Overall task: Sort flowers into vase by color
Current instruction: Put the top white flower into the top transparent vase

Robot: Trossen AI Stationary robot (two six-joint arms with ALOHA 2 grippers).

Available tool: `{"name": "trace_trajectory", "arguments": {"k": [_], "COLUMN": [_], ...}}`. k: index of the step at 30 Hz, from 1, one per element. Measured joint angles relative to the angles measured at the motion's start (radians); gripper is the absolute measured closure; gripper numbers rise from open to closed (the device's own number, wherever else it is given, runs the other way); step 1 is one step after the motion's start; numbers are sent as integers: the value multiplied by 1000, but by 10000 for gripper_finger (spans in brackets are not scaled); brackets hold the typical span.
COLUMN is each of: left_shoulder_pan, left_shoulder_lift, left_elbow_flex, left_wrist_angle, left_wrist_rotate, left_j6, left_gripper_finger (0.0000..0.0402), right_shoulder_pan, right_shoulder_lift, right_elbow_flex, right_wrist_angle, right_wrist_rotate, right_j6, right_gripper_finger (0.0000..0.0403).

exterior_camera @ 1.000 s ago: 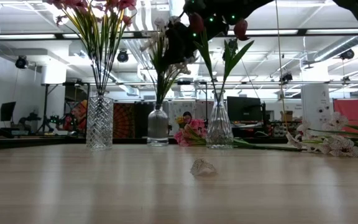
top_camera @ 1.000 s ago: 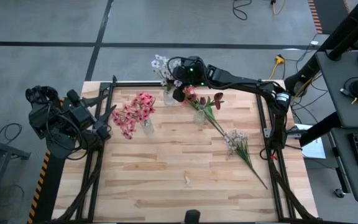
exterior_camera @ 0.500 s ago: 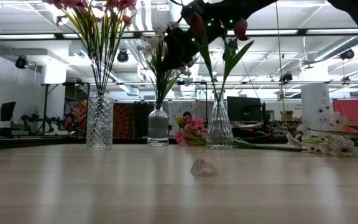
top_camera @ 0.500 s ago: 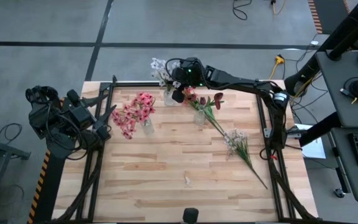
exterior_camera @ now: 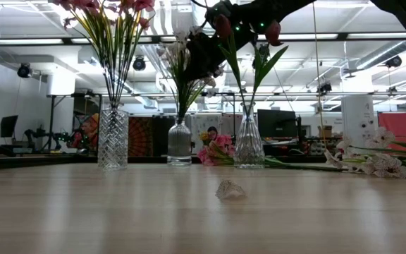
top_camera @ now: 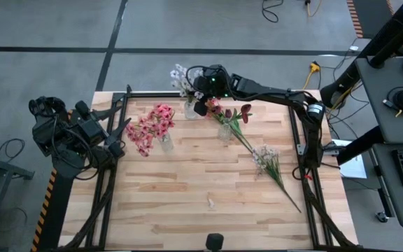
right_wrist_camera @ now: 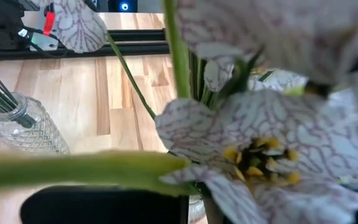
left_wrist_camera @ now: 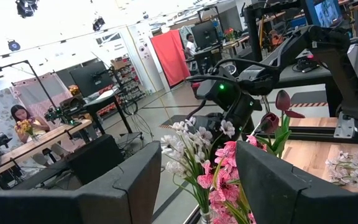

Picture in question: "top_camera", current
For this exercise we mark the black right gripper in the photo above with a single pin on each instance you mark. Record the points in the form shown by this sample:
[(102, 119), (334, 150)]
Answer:
[(212, 84)]

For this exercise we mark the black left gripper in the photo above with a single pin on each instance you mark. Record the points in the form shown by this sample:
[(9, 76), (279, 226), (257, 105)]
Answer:
[(91, 129)]

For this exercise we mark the pink artificial flower bunch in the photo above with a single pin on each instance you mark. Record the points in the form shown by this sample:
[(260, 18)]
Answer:
[(161, 119), (216, 103), (140, 140)]

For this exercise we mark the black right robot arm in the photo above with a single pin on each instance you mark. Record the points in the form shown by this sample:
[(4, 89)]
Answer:
[(268, 92)]

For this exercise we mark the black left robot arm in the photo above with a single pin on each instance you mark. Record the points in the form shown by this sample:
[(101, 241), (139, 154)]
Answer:
[(51, 136)]

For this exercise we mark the ribbed glass bottle vase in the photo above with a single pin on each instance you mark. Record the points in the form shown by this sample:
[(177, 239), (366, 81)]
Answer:
[(189, 111)]

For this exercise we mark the conical glass vase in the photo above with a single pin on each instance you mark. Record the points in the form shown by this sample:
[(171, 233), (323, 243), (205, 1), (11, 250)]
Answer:
[(225, 132)]

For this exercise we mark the diamond-cut cylindrical glass vase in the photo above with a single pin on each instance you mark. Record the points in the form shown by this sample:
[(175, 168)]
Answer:
[(167, 143)]

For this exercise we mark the small fallen white petal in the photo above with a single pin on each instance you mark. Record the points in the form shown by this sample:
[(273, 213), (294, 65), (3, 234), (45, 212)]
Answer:
[(210, 203)]

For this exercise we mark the white power adapter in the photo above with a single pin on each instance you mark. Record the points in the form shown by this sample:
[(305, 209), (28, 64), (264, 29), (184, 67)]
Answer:
[(354, 48)]

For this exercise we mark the black round knob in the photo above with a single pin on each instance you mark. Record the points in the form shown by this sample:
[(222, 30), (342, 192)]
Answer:
[(215, 242)]

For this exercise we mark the white paper sheet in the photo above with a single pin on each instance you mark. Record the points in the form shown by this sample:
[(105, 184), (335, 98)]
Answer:
[(355, 169)]

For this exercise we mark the grey desk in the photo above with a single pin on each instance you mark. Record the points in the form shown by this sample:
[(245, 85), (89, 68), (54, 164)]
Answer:
[(390, 196), (380, 80)]

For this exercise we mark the dark floor mat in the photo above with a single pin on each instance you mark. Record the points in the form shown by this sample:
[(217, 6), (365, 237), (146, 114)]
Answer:
[(373, 14)]

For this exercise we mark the black pole on desk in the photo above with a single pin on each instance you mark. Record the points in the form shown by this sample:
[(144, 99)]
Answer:
[(387, 56)]

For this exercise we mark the black tower fan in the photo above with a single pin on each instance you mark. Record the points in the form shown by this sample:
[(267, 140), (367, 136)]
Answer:
[(390, 31)]

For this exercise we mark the black caster wheel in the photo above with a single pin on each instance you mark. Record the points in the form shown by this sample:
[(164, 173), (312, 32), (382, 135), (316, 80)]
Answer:
[(382, 217)]

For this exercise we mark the black metal table frame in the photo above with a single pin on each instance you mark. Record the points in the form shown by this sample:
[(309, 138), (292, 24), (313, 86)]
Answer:
[(145, 94)]

